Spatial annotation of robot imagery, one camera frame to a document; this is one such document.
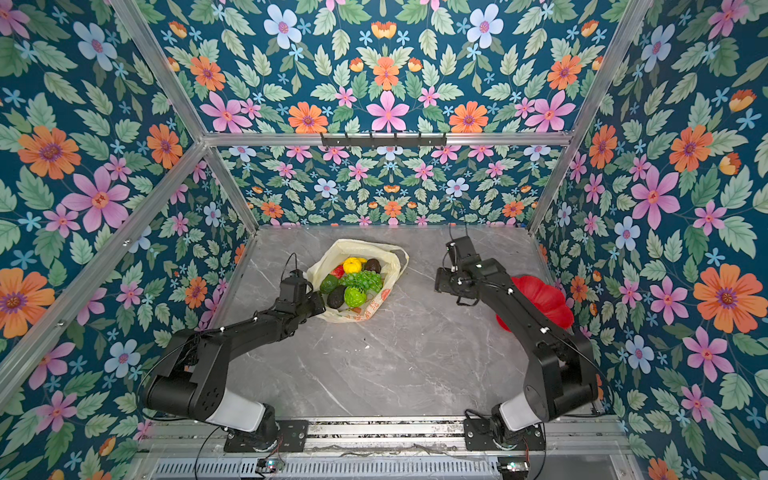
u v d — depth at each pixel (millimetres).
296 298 740
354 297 932
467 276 602
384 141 922
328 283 961
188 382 444
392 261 975
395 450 722
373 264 1033
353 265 1014
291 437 736
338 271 1014
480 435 734
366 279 980
